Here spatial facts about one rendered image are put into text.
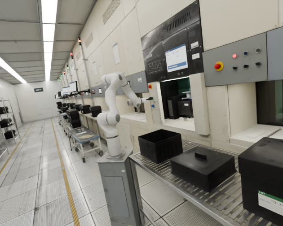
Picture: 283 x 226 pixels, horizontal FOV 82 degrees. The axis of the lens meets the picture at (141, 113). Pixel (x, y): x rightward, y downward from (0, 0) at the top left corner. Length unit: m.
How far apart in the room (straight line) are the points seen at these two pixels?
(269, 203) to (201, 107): 0.84
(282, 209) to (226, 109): 0.75
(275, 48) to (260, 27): 0.16
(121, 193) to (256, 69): 1.43
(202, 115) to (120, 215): 1.20
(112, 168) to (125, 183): 0.18
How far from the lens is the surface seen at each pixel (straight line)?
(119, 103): 3.37
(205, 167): 1.04
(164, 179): 1.13
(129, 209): 1.75
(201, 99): 1.45
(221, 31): 1.41
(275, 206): 0.88
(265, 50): 1.24
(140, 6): 2.23
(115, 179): 1.60
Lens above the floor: 1.37
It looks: 9 degrees down
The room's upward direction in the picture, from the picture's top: 9 degrees counter-clockwise
